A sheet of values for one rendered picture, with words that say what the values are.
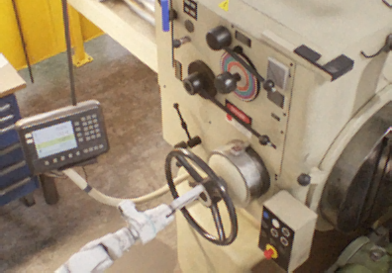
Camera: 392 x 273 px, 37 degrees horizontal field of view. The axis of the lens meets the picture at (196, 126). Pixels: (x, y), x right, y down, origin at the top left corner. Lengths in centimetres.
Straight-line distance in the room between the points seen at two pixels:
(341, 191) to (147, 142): 226
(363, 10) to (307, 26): 20
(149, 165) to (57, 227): 73
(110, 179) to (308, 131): 224
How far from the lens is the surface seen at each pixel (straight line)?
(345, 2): 190
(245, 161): 200
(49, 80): 470
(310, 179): 186
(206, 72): 202
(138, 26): 299
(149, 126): 419
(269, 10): 182
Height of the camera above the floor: 284
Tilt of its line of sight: 43 degrees down
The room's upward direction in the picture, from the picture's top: straight up
